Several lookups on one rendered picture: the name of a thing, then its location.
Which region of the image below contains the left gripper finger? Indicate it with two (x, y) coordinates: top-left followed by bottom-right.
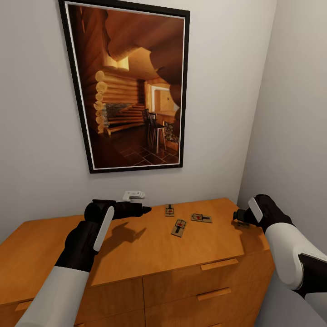
(142, 206), (152, 215)

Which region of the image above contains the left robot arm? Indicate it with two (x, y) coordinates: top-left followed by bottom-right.
(15, 191), (152, 327)

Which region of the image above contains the mousetrap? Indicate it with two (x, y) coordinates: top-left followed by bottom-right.
(191, 213), (213, 223)
(171, 218), (187, 238)
(165, 204), (174, 217)
(238, 220), (249, 229)

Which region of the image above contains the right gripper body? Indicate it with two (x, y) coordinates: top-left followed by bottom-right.
(237, 209), (260, 227)

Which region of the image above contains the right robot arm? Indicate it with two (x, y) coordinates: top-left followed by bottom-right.
(233, 195), (327, 323)

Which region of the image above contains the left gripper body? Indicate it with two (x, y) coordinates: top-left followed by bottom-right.
(120, 202), (142, 219)

